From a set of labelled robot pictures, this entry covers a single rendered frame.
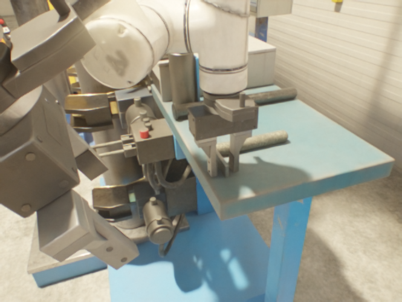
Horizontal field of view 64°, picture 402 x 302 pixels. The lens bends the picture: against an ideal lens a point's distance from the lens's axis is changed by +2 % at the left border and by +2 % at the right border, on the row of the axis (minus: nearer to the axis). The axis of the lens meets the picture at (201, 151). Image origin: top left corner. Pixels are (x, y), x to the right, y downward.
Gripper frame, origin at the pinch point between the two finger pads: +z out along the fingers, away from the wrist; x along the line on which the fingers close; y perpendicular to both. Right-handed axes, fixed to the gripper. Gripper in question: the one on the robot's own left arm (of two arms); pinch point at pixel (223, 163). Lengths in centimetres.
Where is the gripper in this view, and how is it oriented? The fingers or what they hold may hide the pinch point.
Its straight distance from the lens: 67.7
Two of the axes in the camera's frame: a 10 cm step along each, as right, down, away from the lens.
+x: -9.5, 2.0, -2.5
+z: 0.4, 8.5, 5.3
